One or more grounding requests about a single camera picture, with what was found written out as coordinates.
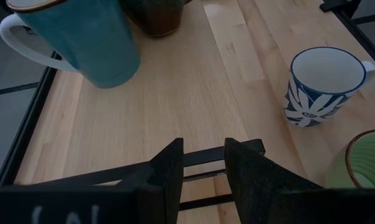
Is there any wooden shelf black metal frame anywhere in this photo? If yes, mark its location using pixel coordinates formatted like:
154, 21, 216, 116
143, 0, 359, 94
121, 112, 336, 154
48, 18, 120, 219
14, 138, 267, 213

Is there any blue white patterned mug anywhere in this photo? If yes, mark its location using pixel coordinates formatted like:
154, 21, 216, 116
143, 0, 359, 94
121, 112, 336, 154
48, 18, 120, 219
282, 46, 375, 129

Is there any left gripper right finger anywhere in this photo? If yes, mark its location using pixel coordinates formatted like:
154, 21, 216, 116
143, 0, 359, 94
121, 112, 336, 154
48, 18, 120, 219
224, 138, 324, 224

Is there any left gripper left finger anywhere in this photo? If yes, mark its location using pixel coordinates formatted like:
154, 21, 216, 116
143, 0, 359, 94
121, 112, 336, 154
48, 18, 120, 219
118, 138, 185, 224

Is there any teal mug white handle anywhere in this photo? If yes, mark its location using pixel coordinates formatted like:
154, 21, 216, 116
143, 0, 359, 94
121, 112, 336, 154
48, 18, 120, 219
0, 0, 142, 90

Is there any black metal table frame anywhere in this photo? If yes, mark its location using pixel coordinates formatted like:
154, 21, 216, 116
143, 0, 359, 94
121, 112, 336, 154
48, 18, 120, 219
0, 0, 375, 190

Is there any teal brown glazed mug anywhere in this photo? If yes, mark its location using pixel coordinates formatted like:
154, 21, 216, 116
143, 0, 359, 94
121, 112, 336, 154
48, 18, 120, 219
121, 0, 194, 38

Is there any green ribbed ceramic mug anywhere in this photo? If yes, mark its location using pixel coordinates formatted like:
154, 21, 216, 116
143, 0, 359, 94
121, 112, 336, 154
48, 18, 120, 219
324, 128, 375, 189

